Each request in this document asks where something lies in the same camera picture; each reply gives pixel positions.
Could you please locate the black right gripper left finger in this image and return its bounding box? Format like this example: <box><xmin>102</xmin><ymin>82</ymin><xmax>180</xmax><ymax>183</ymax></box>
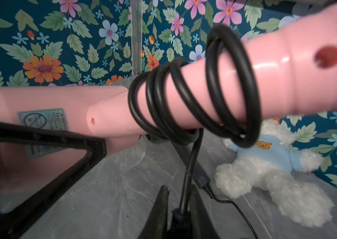
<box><xmin>138</xmin><ymin>185</ymin><xmax>169</xmax><ymax>239</ymax></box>

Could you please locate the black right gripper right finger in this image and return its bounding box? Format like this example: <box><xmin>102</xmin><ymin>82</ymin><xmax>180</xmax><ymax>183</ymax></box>
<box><xmin>189</xmin><ymin>185</ymin><xmax>220</xmax><ymax>239</ymax></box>

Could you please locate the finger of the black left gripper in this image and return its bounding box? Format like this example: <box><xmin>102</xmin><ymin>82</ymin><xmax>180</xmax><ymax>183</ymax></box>
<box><xmin>0</xmin><ymin>122</ymin><xmax>107</xmax><ymax>239</ymax></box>

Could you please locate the pink hair dryer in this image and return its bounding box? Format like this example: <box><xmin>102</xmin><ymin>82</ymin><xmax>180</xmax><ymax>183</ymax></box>
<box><xmin>0</xmin><ymin>0</ymin><xmax>337</xmax><ymax>156</ymax></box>

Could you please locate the dark grey round hair dryer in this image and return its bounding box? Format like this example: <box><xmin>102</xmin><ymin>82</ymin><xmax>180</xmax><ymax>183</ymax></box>
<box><xmin>171</xmin><ymin>142</ymin><xmax>215</xmax><ymax>199</ymax></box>

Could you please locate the white teddy bear blue shirt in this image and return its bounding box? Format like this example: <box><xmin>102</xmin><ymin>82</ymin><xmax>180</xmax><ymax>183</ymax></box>
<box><xmin>215</xmin><ymin>119</ymin><xmax>334</xmax><ymax>228</ymax></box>

